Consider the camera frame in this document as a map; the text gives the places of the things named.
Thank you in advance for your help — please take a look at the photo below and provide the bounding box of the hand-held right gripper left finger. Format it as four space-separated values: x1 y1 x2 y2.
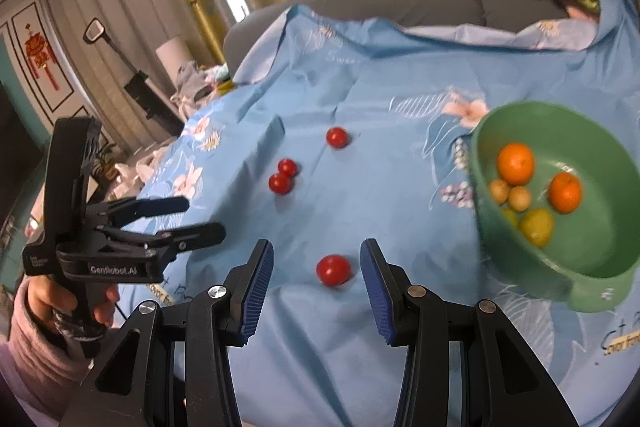
59 239 275 427

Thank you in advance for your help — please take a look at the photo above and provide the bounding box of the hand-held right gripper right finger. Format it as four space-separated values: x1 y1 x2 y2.
360 238 581 427

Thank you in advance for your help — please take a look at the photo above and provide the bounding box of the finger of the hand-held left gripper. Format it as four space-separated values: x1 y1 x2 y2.
87 196 191 230
99 222 227 258

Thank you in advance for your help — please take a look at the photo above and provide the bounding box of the large red tomato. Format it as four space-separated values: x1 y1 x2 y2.
316 254 352 288

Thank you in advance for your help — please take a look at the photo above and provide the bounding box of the tan round fruit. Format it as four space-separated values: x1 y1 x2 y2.
488 179 511 205
508 185 532 213

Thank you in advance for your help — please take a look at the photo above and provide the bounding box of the yellow-green lemon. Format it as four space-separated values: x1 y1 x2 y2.
519 208 555 248

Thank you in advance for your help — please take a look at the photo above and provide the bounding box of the large orange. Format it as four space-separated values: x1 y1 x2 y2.
496 143 536 186

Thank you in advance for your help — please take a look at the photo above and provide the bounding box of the small orange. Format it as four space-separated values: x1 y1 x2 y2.
547 172 584 214

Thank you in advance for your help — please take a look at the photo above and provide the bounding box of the green plastic bowl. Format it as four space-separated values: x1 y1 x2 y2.
467 102 640 314

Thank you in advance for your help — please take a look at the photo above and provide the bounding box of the person's left forearm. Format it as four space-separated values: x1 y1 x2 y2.
0 282 98 427

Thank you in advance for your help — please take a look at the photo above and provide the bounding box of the person's left hand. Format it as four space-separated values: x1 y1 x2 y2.
22 278 121 329

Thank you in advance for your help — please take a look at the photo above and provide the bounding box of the small potted plant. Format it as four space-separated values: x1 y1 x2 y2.
92 142 118 182

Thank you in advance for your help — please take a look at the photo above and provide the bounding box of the blue floral bed sheet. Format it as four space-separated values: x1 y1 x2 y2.
127 0 640 427

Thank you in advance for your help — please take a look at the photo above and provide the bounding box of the black stick vacuum cleaner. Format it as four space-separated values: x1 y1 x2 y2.
82 19 186 138

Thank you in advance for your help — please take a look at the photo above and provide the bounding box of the grey and white clothes pile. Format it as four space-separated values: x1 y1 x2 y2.
170 61 236 115

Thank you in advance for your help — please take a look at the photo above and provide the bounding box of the red hanging knot ornament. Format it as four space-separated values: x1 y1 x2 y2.
24 23 61 92

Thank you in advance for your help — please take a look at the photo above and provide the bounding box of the white cylinder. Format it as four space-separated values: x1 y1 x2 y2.
155 36 193 75

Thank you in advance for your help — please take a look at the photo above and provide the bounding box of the grey sofa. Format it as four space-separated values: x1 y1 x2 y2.
222 0 576 82

